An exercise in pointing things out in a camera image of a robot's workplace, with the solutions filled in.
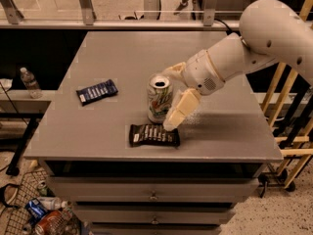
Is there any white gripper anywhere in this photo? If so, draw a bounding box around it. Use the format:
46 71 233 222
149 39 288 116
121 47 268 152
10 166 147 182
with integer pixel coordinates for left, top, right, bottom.
161 50 225 131

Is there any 7up soda can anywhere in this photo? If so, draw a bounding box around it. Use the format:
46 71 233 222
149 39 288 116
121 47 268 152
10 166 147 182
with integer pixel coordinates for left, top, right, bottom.
147 73 173 123

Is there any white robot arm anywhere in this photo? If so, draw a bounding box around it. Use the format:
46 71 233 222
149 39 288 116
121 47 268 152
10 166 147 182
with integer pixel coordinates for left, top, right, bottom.
162 0 313 131

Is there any black chocolate rxbar wrapper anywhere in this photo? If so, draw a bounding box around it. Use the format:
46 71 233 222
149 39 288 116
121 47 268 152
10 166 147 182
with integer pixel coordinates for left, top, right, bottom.
129 124 180 147

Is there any blue rxbar wrapper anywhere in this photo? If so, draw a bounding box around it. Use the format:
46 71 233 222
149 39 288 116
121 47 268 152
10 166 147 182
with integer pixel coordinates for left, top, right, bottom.
76 79 118 106

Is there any green can in basket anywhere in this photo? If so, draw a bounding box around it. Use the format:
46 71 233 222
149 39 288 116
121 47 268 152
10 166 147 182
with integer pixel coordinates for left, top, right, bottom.
37 181 48 197

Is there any red soda can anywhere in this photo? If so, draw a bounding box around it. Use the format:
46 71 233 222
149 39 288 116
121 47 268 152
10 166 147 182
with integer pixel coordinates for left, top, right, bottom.
34 211 66 235

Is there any grey drawer cabinet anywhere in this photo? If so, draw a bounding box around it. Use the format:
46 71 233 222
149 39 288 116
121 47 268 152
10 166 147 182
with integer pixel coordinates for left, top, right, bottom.
25 31 282 235

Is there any clear plastic water bottle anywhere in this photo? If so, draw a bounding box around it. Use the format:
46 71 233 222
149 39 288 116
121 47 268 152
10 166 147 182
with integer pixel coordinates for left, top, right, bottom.
20 68 42 99

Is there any grey side bench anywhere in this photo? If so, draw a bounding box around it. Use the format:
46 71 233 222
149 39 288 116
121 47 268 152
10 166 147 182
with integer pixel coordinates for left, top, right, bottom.
0 90 56 176

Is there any plastic bottle in basket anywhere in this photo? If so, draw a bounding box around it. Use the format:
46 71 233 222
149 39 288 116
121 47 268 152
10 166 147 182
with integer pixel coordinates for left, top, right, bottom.
38 197 67 211

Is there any blue snack bag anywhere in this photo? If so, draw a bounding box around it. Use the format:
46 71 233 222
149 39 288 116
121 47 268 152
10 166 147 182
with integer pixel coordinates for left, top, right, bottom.
25 198 48 220

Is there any black power cable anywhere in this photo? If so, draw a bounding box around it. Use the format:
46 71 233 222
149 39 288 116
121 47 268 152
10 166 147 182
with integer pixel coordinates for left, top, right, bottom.
213 18 234 35

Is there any wire mesh basket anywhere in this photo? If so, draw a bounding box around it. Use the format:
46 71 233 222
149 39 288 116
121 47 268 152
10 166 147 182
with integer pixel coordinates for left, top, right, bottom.
4 169 80 235

